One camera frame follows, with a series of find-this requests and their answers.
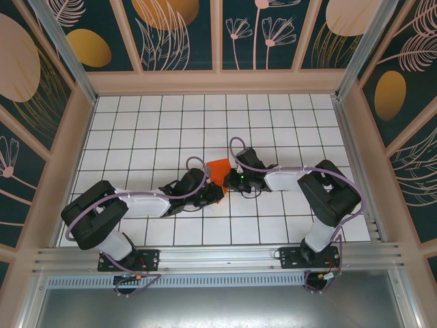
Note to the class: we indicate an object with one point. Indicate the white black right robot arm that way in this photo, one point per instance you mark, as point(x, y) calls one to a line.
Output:
point(283, 181)

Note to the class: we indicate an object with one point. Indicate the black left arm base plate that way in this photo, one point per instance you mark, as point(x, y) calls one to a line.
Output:
point(150, 259)

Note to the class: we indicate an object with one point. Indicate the aluminium mounting rail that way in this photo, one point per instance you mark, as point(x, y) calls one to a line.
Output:
point(218, 258)

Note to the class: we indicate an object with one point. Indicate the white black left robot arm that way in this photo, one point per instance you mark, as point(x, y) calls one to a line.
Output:
point(143, 203)

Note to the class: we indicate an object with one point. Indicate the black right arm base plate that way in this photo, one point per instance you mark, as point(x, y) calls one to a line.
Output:
point(290, 258)

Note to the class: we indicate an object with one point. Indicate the aluminium frame post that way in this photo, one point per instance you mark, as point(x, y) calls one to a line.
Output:
point(70, 58)
point(32, 304)
point(406, 300)
point(362, 51)

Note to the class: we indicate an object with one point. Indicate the grey metal sheet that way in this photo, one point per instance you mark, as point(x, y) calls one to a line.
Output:
point(218, 307)

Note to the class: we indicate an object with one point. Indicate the orange cloth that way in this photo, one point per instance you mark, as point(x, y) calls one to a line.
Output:
point(218, 169)

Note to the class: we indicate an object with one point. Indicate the aluminium side rail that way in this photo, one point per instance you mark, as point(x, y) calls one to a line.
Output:
point(358, 171)

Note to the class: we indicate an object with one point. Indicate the small controller board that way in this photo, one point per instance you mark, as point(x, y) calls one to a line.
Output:
point(136, 276)
point(329, 275)

